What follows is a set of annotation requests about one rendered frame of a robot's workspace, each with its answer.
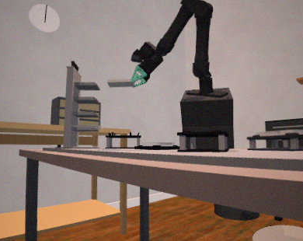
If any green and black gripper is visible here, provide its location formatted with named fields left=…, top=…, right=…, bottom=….
left=131, top=62, right=157, bottom=88

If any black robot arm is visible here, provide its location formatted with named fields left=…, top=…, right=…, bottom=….
left=131, top=0, right=228, bottom=97

